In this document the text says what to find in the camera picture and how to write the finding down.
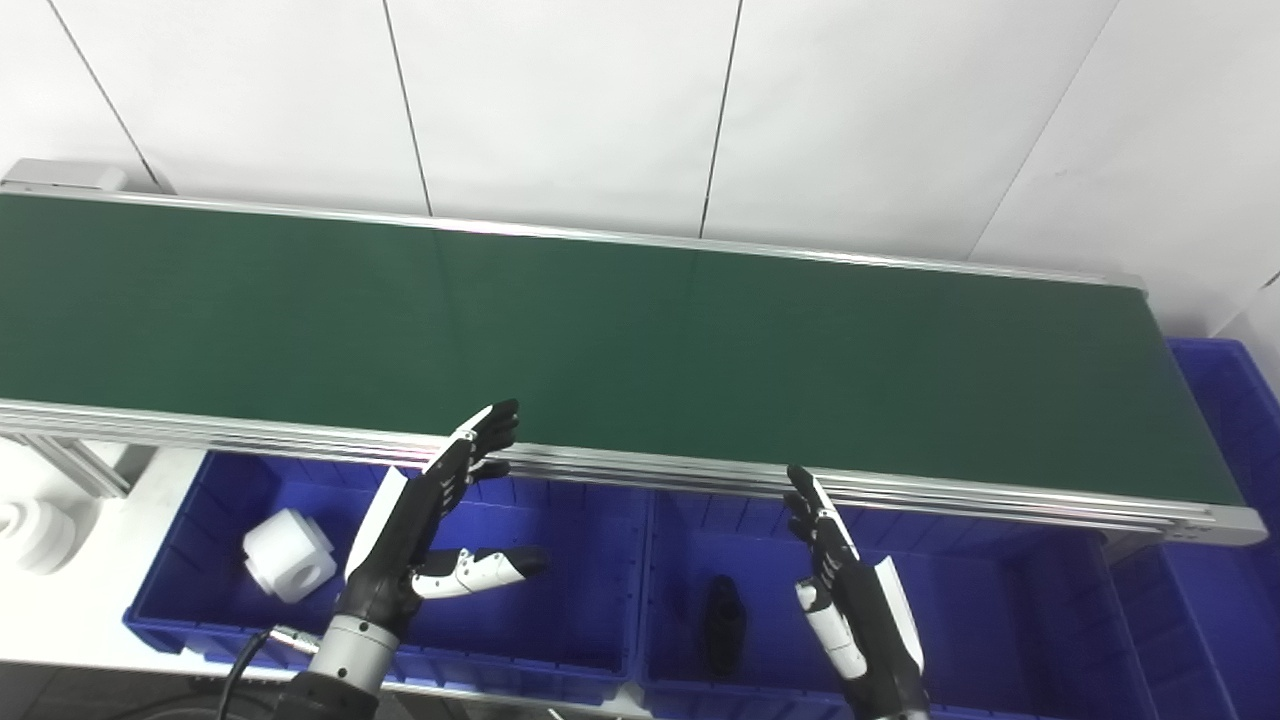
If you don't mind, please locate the white ribbed spool part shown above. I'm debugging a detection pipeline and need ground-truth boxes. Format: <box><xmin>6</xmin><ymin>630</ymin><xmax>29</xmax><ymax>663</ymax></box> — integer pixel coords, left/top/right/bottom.
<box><xmin>0</xmin><ymin>498</ymin><xmax>79</xmax><ymax>576</ymax></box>

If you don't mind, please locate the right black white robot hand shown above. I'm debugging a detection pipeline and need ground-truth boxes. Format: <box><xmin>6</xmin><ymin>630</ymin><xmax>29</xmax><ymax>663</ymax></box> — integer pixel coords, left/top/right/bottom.
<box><xmin>783</xmin><ymin>465</ymin><xmax>931</xmax><ymax>717</ymax></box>

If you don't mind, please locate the blue plastic bin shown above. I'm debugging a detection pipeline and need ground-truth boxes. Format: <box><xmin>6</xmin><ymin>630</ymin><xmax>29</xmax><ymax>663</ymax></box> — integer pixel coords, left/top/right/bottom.
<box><xmin>635</xmin><ymin>490</ymin><xmax>1161</xmax><ymax>720</ymax></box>
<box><xmin>123</xmin><ymin>450</ymin><xmax>651</xmax><ymax>706</ymax></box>
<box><xmin>1110</xmin><ymin>338</ymin><xmax>1280</xmax><ymax>720</ymax></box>

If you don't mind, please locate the black plastic part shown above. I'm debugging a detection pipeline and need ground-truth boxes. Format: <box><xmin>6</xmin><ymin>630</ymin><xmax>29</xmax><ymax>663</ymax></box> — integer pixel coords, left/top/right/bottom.
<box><xmin>703</xmin><ymin>575</ymin><xmax>747</xmax><ymax>676</ymax></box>

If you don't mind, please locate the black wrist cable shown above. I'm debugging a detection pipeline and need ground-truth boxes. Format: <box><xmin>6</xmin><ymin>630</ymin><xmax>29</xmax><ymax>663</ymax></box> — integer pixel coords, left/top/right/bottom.
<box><xmin>215</xmin><ymin>628</ymin><xmax>276</xmax><ymax>720</ymax></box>

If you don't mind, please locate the white cylindrical plastic part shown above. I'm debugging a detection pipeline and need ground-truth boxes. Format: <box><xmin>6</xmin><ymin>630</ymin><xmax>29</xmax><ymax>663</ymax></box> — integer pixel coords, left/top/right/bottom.
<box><xmin>242</xmin><ymin>508</ymin><xmax>338</xmax><ymax>604</ymax></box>

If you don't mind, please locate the aluminium conveyor frame strut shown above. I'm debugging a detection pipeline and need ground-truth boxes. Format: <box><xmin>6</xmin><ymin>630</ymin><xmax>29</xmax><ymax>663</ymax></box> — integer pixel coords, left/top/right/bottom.
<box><xmin>10</xmin><ymin>435</ymin><xmax>131</xmax><ymax>499</ymax></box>

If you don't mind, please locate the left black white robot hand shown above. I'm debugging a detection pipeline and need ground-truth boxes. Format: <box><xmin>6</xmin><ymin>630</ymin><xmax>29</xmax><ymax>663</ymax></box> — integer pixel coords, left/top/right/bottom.
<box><xmin>335</xmin><ymin>398</ymin><xmax>549</xmax><ymax>641</ymax></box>

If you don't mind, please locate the green conveyor belt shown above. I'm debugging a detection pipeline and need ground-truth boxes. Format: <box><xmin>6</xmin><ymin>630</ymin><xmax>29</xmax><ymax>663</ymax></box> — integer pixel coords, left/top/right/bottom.
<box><xmin>0</xmin><ymin>185</ymin><xmax>1269</xmax><ymax>546</ymax></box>

